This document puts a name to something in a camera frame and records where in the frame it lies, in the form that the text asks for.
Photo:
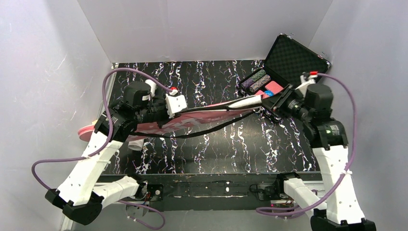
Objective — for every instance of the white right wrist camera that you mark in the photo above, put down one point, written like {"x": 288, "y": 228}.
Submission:
{"x": 307, "y": 78}

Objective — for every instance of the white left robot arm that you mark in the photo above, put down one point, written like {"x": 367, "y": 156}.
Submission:
{"x": 78, "y": 196}

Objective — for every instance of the pink playing card deck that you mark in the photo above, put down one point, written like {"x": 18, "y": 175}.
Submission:
{"x": 274, "y": 87}

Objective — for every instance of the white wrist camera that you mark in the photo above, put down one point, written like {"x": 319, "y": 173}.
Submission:
{"x": 307, "y": 78}
{"x": 175, "y": 104}

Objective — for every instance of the black poker chip case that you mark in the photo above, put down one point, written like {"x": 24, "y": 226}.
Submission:
{"x": 285, "y": 63}

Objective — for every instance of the blue dealer chip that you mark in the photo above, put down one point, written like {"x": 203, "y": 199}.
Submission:
{"x": 268, "y": 93}

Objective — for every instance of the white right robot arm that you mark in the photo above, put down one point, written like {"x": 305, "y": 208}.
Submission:
{"x": 338, "y": 209}

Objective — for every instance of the pink racket bag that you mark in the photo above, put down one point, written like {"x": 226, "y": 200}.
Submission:
{"x": 186, "y": 119}

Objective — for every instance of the pink badminton racket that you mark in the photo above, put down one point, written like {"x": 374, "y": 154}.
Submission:
{"x": 250, "y": 101}

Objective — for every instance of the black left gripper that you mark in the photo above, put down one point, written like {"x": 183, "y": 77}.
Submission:
{"x": 160, "y": 108}

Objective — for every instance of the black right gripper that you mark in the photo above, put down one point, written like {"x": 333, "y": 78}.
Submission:
{"x": 277, "y": 102}

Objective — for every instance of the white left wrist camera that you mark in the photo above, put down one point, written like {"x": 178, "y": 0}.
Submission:
{"x": 175, "y": 104}

